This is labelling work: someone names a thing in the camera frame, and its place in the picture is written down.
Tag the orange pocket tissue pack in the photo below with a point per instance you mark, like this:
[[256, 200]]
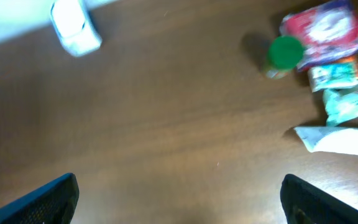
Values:
[[350, 59]]

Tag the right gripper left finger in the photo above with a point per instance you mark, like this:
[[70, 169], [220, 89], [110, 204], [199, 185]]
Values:
[[54, 202]]

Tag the white barcode scanner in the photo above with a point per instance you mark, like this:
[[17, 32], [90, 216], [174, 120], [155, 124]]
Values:
[[74, 28]]

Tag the green lid glass jar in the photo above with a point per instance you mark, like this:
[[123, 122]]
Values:
[[283, 55]]

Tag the red purple tissue pack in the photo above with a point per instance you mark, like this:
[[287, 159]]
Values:
[[328, 32]]

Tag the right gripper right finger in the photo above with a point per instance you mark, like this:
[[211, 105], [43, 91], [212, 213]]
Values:
[[302, 202]]

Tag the white bamboo print tube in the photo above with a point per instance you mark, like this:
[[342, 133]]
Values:
[[329, 139]]

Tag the teal pocket tissue pack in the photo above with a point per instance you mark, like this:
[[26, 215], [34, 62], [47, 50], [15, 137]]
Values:
[[332, 76]]

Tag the teal wet wipes pouch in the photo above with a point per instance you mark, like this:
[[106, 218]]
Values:
[[340, 105]]

